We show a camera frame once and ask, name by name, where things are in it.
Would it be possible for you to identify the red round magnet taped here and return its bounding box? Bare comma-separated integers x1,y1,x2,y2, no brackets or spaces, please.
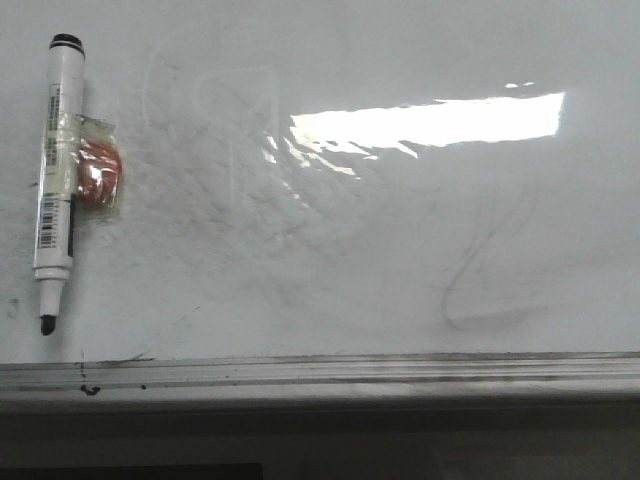
75,116,124,218

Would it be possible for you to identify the aluminium whiteboard frame rail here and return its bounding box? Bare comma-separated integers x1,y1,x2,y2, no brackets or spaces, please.
1,352,639,408

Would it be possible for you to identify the white whiteboard surface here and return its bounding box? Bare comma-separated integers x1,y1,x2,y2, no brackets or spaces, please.
1,1,639,363

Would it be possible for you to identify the white black whiteboard marker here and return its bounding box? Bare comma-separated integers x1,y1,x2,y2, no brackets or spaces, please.
33,33,85,336

